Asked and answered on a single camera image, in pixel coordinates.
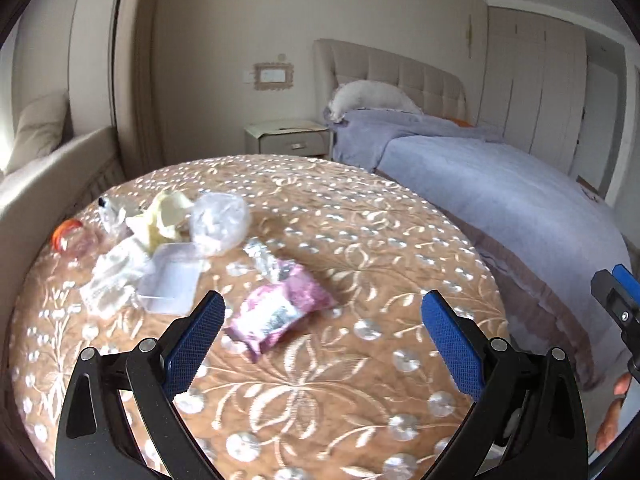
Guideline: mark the white paper towel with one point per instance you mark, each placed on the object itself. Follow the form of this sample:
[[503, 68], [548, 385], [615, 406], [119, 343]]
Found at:
[[114, 278]]

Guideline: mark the right hand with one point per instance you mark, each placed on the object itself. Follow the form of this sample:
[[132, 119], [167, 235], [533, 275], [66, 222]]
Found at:
[[608, 430]]

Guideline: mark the orange cap plastic bottle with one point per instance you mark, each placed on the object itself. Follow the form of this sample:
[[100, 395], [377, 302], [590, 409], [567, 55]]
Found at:
[[73, 239]]

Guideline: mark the white pillow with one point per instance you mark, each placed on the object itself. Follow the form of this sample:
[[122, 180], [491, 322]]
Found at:
[[368, 95]]

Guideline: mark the clear plastic tray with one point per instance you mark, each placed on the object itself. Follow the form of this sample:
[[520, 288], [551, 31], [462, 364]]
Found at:
[[168, 285]]

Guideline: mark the pink foil snack bag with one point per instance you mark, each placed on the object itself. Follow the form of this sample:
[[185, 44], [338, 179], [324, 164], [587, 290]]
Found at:
[[290, 294]]

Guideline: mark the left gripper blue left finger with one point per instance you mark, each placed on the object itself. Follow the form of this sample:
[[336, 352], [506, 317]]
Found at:
[[186, 342]]

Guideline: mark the framed wall switch panel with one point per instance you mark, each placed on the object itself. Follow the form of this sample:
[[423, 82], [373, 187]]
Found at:
[[273, 76]]

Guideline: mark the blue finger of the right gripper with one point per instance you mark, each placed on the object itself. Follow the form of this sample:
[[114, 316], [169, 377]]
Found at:
[[614, 300], [630, 285]]

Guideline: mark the crumpled black white wrapper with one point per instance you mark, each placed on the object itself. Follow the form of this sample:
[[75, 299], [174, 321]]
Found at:
[[113, 213]]

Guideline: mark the clear plastic bag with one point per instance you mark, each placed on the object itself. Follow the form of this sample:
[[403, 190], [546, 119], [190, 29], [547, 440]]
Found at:
[[218, 223]]

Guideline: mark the white nightstand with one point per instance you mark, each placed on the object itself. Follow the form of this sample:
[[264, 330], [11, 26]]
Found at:
[[297, 137]]

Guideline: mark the orange pillow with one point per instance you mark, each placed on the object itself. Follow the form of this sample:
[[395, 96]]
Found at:
[[461, 123]]

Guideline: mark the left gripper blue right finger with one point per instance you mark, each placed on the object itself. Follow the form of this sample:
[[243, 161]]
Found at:
[[459, 342]]

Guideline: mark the round embroidered tablecloth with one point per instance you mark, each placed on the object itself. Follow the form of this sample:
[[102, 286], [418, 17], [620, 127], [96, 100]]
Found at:
[[333, 375]]

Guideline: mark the white wardrobe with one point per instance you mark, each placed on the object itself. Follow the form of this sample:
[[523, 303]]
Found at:
[[535, 84]]

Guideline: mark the bed with lavender blanket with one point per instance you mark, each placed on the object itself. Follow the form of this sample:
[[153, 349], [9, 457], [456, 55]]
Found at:
[[541, 234]]

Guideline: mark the beige cushion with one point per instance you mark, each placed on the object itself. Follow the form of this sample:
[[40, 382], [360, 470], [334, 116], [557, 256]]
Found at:
[[40, 130]]

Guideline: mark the beige tufted headboard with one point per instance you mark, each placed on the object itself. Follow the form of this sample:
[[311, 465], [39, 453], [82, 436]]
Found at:
[[338, 62]]

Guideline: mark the crumpled yellow paper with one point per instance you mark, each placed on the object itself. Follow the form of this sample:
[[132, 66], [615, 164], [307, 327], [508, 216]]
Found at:
[[165, 221]]

